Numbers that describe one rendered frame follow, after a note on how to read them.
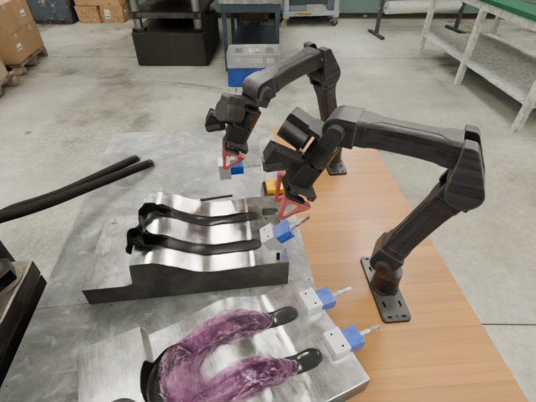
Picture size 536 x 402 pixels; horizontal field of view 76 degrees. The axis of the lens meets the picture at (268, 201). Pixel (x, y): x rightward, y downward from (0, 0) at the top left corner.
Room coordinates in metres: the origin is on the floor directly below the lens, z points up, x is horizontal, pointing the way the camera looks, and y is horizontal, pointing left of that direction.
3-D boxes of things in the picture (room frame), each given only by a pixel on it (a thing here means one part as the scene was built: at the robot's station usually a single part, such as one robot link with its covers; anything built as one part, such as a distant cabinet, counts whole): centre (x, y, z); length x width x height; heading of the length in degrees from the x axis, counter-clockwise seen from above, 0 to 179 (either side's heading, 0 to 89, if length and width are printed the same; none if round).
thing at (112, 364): (0.30, 0.08, 0.86); 0.50 x 0.26 x 0.11; 114
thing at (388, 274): (0.54, -0.29, 0.90); 0.09 x 0.06 x 0.06; 154
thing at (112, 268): (0.64, 0.21, 0.87); 0.50 x 0.26 x 0.14; 97
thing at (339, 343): (0.37, -0.18, 0.86); 0.13 x 0.05 x 0.05; 114
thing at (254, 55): (4.06, 0.16, 0.28); 0.61 x 0.41 x 0.15; 89
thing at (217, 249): (0.64, 0.20, 0.92); 0.35 x 0.16 x 0.09; 97
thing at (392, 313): (0.54, -0.30, 0.84); 0.20 x 0.07 x 0.08; 5
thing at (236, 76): (4.07, 0.16, 0.11); 0.61 x 0.41 x 0.22; 89
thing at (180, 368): (0.31, 0.08, 0.90); 0.26 x 0.18 x 0.08; 114
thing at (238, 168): (0.89, 0.09, 0.93); 0.13 x 0.05 x 0.05; 98
